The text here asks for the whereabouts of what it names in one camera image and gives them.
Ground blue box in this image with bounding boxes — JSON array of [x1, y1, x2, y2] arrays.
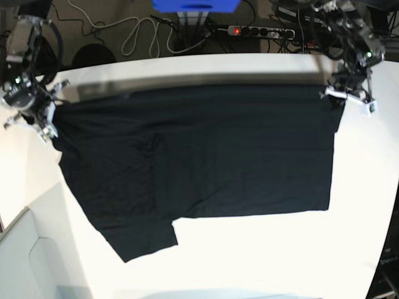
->
[[152, 0, 241, 13]]

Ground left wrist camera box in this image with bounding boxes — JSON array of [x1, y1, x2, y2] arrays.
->
[[360, 100, 378, 116]]

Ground black T-shirt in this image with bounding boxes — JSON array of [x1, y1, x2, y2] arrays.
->
[[53, 85, 344, 262]]

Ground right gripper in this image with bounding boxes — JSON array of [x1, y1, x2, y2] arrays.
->
[[1, 80, 69, 133]]

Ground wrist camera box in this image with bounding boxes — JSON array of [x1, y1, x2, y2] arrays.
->
[[360, 100, 378, 116], [37, 125, 59, 143]]

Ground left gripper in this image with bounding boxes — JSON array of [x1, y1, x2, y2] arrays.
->
[[320, 67, 376, 109]]

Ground black power strip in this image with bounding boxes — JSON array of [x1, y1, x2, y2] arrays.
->
[[217, 25, 296, 40]]

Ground grey looped cable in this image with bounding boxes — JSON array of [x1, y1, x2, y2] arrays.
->
[[67, 0, 208, 57]]

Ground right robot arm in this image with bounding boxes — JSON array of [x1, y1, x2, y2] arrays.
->
[[1, 15, 69, 143]]

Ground black equipment box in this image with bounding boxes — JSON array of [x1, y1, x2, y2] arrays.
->
[[271, 1, 312, 23]]

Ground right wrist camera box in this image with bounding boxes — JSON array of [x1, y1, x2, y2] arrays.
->
[[37, 125, 59, 143]]

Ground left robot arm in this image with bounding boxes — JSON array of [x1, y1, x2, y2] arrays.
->
[[310, 1, 385, 116]]

